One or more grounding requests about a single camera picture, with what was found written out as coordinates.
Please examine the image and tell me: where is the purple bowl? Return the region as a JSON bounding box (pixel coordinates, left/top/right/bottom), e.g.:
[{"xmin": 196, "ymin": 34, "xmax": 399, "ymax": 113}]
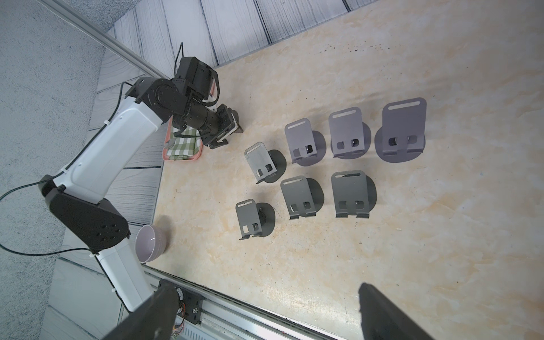
[{"xmin": 135, "ymin": 225, "xmax": 167, "ymax": 264}]

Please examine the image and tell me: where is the left metal corner post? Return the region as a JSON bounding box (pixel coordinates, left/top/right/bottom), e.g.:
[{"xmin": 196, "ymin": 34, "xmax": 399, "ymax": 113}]
[{"xmin": 38, "ymin": 0, "xmax": 168, "ymax": 79}]

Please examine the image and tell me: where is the aluminium rail frame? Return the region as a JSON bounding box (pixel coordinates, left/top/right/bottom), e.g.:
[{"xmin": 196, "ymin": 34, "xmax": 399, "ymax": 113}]
[{"xmin": 143, "ymin": 266, "xmax": 339, "ymax": 339}]

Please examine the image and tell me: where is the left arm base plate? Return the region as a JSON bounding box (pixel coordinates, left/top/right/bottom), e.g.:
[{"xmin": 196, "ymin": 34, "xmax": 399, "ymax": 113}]
[{"xmin": 177, "ymin": 287, "xmax": 204, "ymax": 324}]

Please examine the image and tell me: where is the pink plastic tray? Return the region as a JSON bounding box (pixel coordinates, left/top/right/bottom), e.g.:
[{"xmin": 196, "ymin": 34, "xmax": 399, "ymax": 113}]
[{"xmin": 163, "ymin": 79, "xmax": 219, "ymax": 160}]

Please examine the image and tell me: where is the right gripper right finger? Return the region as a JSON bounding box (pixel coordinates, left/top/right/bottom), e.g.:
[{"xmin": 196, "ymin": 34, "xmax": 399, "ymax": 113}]
[{"xmin": 358, "ymin": 283, "xmax": 433, "ymax": 340}]

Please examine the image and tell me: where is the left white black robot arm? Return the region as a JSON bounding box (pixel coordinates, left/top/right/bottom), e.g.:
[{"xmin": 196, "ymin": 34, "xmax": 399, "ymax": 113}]
[{"xmin": 39, "ymin": 57, "xmax": 242, "ymax": 311}]

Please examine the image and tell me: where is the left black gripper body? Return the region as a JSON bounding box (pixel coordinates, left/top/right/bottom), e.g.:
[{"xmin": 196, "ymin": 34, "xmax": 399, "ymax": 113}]
[{"xmin": 199, "ymin": 104, "xmax": 244, "ymax": 149}]

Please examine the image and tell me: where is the green checkered cloth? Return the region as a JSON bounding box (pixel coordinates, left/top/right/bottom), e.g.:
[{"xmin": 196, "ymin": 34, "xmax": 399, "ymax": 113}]
[{"xmin": 163, "ymin": 126, "xmax": 202, "ymax": 161}]

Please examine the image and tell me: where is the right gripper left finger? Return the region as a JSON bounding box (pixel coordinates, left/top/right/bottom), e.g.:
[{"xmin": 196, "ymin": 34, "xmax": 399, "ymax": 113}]
[{"xmin": 103, "ymin": 282, "xmax": 180, "ymax": 339}]

